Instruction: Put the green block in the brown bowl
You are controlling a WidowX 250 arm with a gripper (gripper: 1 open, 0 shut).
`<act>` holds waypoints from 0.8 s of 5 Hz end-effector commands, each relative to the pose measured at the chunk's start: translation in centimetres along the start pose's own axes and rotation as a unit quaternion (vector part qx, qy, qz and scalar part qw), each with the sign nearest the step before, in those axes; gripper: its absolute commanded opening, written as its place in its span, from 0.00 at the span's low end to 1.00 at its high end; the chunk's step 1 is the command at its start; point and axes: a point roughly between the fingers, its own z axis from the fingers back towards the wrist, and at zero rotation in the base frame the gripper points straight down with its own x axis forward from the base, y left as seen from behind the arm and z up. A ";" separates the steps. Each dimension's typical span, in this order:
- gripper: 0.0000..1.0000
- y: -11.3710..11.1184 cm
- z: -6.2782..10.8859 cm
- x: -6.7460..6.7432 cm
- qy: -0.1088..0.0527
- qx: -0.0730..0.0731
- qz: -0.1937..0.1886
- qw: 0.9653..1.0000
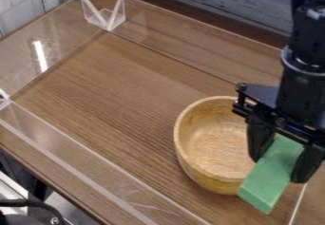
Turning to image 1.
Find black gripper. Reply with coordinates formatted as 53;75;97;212
232;47;325;183

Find green rectangular block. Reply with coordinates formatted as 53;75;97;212
238;134;303;215

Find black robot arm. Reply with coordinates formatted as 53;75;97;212
232;0;325;183

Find brown wooden bowl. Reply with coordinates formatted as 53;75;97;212
172;96;254;196

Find black metal stand base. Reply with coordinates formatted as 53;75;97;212
26;203;65;225

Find clear acrylic tray wall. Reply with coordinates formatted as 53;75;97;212
0;0;325;225

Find clear acrylic corner bracket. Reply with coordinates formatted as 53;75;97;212
81;0;125;31

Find black cable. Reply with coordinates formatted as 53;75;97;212
0;198;64;225

